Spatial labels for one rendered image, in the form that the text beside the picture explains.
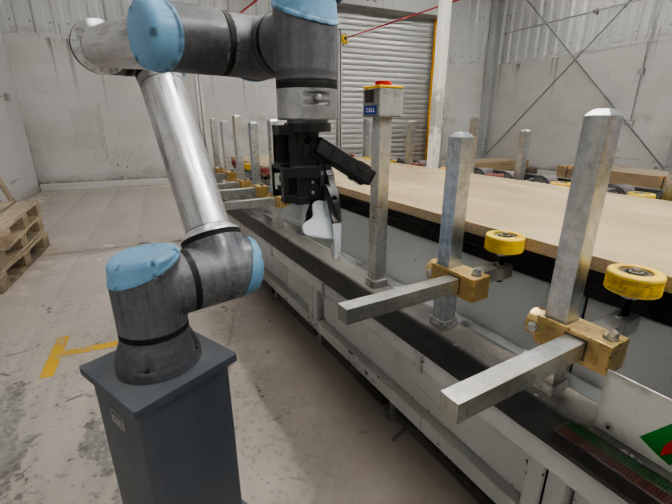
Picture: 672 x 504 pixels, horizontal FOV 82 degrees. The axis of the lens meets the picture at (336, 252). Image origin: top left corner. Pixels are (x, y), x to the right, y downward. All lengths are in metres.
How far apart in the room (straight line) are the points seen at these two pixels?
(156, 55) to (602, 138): 0.61
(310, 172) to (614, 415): 0.57
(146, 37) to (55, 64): 7.66
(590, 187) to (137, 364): 0.90
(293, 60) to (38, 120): 7.82
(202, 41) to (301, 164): 0.21
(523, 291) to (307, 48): 0.72
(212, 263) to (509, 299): 0.72
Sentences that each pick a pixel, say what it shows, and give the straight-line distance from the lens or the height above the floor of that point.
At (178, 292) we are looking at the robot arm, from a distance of 0.90.
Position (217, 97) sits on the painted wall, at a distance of 8.20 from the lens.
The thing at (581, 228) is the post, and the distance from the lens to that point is 0.67.
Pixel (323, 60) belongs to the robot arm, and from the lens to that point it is 0.58.
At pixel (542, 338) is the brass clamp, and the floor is 0.80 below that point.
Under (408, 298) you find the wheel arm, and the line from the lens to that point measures 0.74.
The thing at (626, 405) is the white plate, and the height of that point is 0.76.
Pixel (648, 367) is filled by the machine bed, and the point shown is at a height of 0.71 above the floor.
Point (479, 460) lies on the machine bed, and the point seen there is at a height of 0.17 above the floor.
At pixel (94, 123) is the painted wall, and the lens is 8.17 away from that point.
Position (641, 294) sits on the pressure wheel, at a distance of 0.78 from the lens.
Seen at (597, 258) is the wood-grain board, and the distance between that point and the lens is 0.87.
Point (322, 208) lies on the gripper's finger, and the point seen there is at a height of 1.02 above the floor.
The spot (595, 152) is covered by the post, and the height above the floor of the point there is 1.10.
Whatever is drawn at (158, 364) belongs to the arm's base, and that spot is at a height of 0.64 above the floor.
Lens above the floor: 1.14
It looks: 19 degrees down
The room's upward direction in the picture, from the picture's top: straight up
